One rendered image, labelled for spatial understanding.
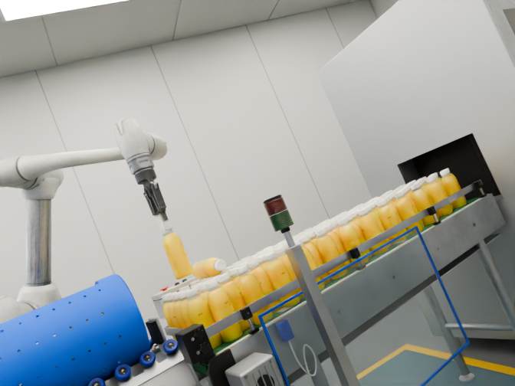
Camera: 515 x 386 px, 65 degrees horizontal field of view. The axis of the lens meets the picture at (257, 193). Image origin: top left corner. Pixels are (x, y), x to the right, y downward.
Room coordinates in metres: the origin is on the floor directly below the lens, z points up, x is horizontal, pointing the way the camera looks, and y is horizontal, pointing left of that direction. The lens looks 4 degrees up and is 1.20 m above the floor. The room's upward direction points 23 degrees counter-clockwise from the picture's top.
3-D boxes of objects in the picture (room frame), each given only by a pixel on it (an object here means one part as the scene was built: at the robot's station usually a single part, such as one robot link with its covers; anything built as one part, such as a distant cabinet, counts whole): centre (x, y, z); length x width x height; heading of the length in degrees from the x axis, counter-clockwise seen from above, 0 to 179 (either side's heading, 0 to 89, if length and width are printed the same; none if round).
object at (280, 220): (1.24, -0.03, 1.18); 0.06 x 0.06 x 0.05
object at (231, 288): (1.37, 0.21, 0.99); 0.07 x 0.07 x 0.19
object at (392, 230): (1.64, -0.38, 0.96); 1.60 x 0.01 x 0.03; 122
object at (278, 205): (1.24, -0.03, 1.23); 0.06 x 0.06 x 0.04
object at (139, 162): (1.49, 0.36, 1.57); 0.09 x 0.09 x 0.06
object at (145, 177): (1.49, 0.36, 1.50); 0.08 x 0.07 x 0.09; 32
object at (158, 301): (1.70, 0.46, 1.05); 0.20 x 0.10 x 0.10; 122
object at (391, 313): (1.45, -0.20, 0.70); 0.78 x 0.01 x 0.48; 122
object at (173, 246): (1.49, 0.36, 1.22); 0.07 x 0.07 x 0.19
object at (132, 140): (1.50, 0.36, 1.68); 0.13 x 0.11 x 0.16; 168
